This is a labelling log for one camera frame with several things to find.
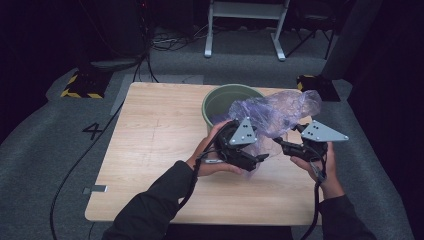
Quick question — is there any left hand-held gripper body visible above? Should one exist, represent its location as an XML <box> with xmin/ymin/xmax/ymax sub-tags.
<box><xmin>214</xmin><ymin>116</ymin><xmax>259</xmax><ymax>173</ymax></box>

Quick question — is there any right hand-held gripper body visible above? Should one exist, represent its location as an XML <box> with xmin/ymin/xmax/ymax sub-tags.
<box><xmin>282</xmin><ymin>119</ymin><xmax>350</xmax><ymax>163</ymax></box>

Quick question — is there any purple translucent plastic bag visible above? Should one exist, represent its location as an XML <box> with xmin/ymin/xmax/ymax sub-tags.
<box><xmin>216</xmin><ymin>89</ymin><xmax>323</xmax><ymax>181</ymax></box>

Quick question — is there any green round bin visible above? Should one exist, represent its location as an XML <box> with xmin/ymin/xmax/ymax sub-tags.
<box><xmin>201</xmin><ymin>83</ymin><xmax>268</xmax><ymax>134</ymax></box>

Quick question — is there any person's left hand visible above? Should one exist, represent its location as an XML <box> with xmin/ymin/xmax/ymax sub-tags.
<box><xmin>185</xmin><ymin>119</ymin><xmax>244</xmax><ymax>177</ymax></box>

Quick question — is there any person's right hand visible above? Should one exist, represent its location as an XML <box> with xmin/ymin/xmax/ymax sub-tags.
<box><xmin>290</xmin><ymin>142</ymin><xmax>346</xmax><ymax>200</ymax></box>

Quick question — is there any black yellow striped stand base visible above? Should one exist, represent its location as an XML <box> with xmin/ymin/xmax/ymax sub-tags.
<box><xmin>60</xmin><ymin>70</ymin><xmax>113</xmax><ymax>100</ymax></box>
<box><xmin>296</xmin><ymin>74</ymin><xmax>342</xmax><ymax>103</ymax></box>

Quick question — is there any person's dark clothing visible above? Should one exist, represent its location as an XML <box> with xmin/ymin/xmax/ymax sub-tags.
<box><xmin>164</xmin><ymin>223</ymin><xmax>294</xmax><ymax>240</ymax></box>

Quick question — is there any black folding stand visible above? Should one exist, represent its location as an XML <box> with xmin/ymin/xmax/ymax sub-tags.
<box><xmin>285</xmin><ymin>0</ymin><xmax>337</xmax><ymax>60</ymax></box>

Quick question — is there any grey upright column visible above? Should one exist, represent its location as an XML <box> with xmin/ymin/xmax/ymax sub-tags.
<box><xmin>321</xmin><ymin>0</ymin><xmax>384</xmax><ymax>81</ymax></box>

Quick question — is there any grey tape strip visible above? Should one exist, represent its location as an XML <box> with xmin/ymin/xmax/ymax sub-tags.
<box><xmin>82</xmin><ymin>184</ymin><xmax>109</xmax><ymax>195</ymax></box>

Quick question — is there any black equipment stand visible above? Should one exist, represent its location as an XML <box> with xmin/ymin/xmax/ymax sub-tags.
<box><xmin>75</xmin><ymin>0</ymin><xmax>149</xmax><ymax>73</ymax></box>

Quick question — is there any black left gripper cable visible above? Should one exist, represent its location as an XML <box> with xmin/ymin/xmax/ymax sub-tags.
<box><xmin>178</xmin><ymin>121</ymin><xmax>234</xmax><ymax>211</ymax></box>

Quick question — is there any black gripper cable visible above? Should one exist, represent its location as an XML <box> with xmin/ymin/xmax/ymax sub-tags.
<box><xmin>299</xmin><ymin>159</ymin><xmax>329</xmax><ymax>240</ymax></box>
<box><xmin>178</xmin><ymin>121</ymin><xmax>234</xmax><ymax>211</ymax></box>

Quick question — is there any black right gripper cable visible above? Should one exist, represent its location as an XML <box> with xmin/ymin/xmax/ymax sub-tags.
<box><xmin>299</xmin><ymin>159</ymin><xmax>329</xmax><ymax>240</ymax></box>

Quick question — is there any bundle of floor cables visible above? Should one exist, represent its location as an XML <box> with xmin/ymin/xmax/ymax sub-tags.
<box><xmin>150</xmin><ymin>23</ymin><xmax>209</xmax><ymax>52</ymax></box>

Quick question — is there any white metal table frame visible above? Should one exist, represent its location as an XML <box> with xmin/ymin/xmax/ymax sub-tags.
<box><xmin>204</xmin><ymin>0</ymin><xmax>291</xmax><ymax>62</ymax></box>

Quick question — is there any long black floor cable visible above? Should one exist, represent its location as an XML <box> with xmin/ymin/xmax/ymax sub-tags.
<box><xmin>49</xmin><ymin>101</ymin><xmax>125</xmax><ymax>240</ymax></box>

